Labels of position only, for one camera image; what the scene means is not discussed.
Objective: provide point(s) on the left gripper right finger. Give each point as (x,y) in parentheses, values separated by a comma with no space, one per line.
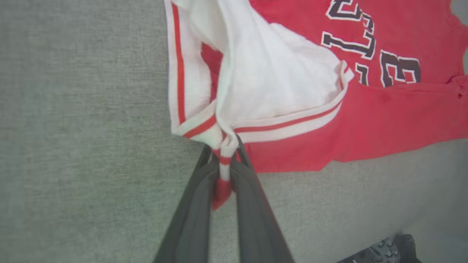
(256,226)

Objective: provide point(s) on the grey fabric sofa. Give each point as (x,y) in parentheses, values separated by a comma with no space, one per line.
(73,146)

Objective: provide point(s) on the dark grey robot base part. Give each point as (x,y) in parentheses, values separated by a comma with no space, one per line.
(402,250)

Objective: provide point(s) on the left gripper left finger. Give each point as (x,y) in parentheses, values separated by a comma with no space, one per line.
(190,226)

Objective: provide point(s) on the red and white basketball jersey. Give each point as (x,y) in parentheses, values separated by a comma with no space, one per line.
(365,120)

